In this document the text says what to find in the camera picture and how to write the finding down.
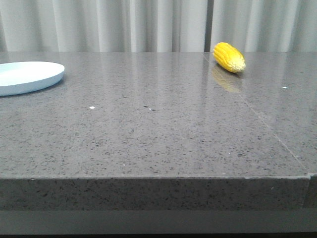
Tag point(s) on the grey pleated curtain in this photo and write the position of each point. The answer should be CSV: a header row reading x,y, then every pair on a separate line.
x,y
157,25

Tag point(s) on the light blue round plate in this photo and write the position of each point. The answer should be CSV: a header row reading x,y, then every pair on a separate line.
x,y
29,76

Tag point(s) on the yellow corn cob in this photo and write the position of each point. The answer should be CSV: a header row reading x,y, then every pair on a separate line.
x,y
228,57

